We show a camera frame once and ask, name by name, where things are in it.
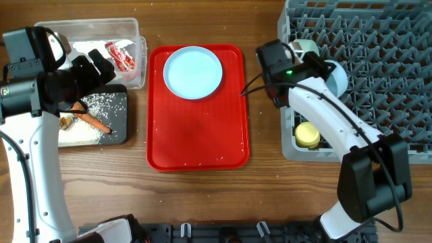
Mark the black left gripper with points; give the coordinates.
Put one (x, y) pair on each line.
(92, 79)

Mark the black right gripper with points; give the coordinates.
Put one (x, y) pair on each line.
(315, 63)

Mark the mint green bowl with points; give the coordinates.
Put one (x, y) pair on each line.
(302, 46)

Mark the light blue bowl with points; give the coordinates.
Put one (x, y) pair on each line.
(337, 82)

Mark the brown food scrap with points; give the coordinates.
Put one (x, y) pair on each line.
(65, 122)

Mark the orange carrot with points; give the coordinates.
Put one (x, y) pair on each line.
(77, 109)

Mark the white rice pile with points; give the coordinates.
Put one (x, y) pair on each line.
(81, 133)

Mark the white napkin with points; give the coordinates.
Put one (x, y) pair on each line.
(87, 46)

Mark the yellow plastic cup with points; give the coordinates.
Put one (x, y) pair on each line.
(307, 136)

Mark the red foil wrapper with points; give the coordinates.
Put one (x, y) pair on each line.
(122, 59)

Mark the light blue plate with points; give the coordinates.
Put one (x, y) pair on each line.
(192, 73)

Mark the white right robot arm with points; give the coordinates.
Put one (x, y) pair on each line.
(375, 171)

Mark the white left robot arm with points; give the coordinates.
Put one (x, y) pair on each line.
(35, 91)

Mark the grey dishwasher rack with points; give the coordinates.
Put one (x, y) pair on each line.
(385, 49)

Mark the black tray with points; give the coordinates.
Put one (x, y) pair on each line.
(117, 114)

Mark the clear plastic bin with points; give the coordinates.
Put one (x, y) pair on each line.
(108, 30)

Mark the red serving tray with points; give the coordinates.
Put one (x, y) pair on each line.
(210, 133)

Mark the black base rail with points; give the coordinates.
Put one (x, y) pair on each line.
(298, 231)

